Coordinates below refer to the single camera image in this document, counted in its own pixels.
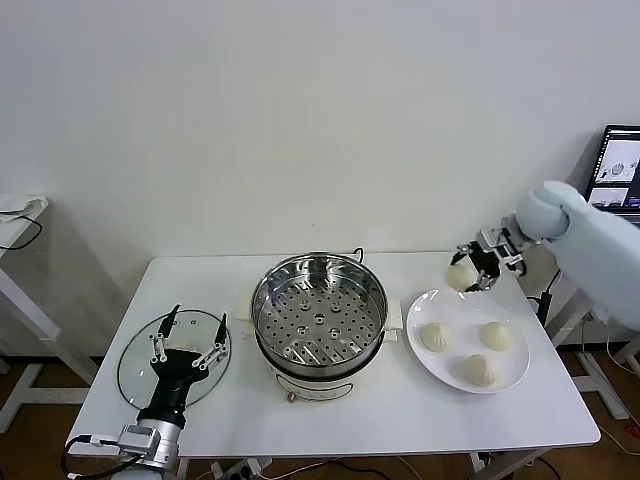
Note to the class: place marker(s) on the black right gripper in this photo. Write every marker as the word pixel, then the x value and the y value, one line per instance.
pixel 486 265

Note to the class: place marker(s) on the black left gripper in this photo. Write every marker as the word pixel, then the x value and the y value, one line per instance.
pixel 174 372

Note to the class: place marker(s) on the white steamed baozi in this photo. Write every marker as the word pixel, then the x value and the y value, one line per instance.
pixel 436 337
pixel 481 371
pixel 496 336
pixel 461 279

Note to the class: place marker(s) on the round glass pot lid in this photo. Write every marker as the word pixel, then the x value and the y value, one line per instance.
pixel 135 365

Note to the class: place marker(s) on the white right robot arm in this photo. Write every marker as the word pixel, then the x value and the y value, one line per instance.
pixel 590 240

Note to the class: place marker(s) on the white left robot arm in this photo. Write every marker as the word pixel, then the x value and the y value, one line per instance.
pixel 160 450

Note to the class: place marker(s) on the perforated stainless steel steamer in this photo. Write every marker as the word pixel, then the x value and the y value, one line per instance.
pixel 350 320

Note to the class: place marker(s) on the white side table with laptop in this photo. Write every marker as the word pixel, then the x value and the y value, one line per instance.
pixel 570 312

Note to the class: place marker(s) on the round white plate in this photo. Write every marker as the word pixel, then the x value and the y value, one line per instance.
pixel 425 365

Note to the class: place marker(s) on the white power strip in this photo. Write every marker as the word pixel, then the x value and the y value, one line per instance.
pixel 240 467

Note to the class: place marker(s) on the dark grey open laptop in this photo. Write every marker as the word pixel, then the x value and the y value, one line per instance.
pixel 612 150

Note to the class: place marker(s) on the white side table with cloth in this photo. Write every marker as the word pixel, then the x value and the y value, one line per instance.
pixel 12 232

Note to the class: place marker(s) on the crumpled white cloth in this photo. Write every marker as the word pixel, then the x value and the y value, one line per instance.
pixel 20 202

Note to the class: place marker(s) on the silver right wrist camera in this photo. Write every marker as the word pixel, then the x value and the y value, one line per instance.
pixel 492 237

